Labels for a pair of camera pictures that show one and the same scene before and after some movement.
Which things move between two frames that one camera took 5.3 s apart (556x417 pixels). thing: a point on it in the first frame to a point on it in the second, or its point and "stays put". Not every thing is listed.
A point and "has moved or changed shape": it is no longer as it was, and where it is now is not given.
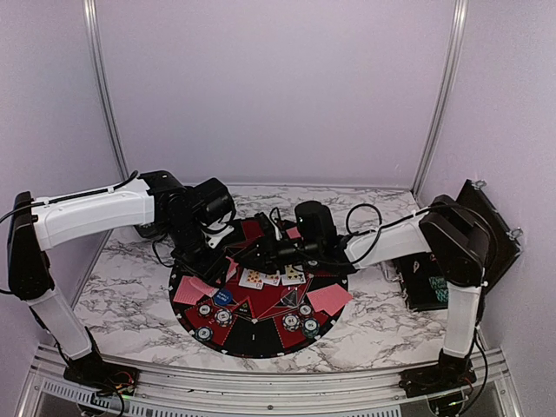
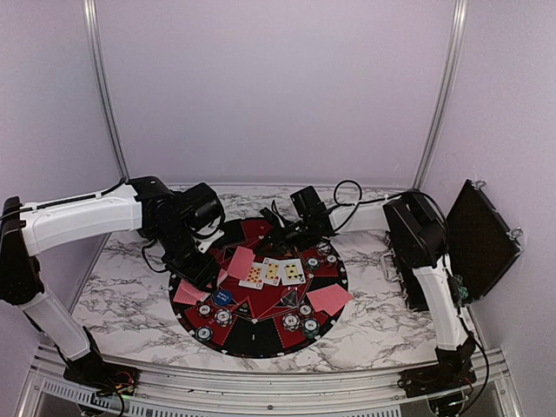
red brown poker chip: [204, 310] stays put
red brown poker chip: [306, 310] stays put
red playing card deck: [232, 269] has moved or changed shape
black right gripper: [268, 261] to [277, 240]
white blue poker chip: [291, 321] stays put
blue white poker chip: [310, 327] stays put
